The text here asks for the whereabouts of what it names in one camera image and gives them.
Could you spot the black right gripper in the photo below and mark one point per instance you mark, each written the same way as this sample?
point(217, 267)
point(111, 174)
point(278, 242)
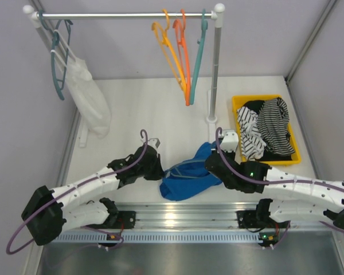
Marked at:
point(232, 154)

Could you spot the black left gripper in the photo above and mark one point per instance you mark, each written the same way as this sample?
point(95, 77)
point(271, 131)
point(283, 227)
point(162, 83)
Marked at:
point(155, 167)

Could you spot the blue tank top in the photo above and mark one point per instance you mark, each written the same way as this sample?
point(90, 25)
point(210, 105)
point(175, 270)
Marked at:
point(179, 190)

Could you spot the dark blue-grey hanger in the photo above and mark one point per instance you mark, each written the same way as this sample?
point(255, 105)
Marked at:
point(193, 168)

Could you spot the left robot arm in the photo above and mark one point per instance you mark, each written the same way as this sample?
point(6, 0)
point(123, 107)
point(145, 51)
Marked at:
point(51, 212)

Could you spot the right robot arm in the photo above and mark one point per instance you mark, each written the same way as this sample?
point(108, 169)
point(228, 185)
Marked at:
point(284, 197)

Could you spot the white garment on hanger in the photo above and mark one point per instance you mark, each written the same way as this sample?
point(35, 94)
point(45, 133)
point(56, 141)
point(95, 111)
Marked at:
point(87, 96)

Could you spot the yellow hanger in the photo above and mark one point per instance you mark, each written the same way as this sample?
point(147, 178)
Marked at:
point(161, 35)

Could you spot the teal hanger right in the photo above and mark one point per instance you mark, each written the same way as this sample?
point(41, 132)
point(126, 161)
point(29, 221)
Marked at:
point(197, 65)

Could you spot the orange hanger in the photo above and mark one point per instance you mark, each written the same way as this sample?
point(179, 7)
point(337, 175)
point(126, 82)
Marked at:
point(179, 26)

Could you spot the teal hanger with garment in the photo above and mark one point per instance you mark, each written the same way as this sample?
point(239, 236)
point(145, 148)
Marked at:
point(58, 63)

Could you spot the black garment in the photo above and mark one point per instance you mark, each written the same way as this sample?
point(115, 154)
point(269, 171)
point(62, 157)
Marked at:
point(255, 105)

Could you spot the corner metal profile left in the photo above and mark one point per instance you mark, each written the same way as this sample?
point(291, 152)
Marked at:
point(33, 258)

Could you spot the corner metal profile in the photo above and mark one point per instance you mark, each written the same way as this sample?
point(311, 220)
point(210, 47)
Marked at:
point(33, 258)
point(310, 40)

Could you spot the silver clothes rack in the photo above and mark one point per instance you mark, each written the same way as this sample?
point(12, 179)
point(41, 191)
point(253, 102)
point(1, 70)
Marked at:
point(217, 15)

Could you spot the corner metal profile right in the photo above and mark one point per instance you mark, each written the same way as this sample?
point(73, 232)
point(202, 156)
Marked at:
point(310, 40)

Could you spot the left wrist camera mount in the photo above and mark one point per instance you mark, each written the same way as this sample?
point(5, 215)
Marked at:
point(153, 142)

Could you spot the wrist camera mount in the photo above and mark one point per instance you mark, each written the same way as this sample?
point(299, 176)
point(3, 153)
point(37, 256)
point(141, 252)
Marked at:
point(153, 142)
point(229, 140)

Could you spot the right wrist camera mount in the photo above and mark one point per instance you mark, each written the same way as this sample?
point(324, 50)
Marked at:
point(229, 140)

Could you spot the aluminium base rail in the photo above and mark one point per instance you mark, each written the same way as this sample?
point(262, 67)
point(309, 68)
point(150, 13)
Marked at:
point(176, 223)

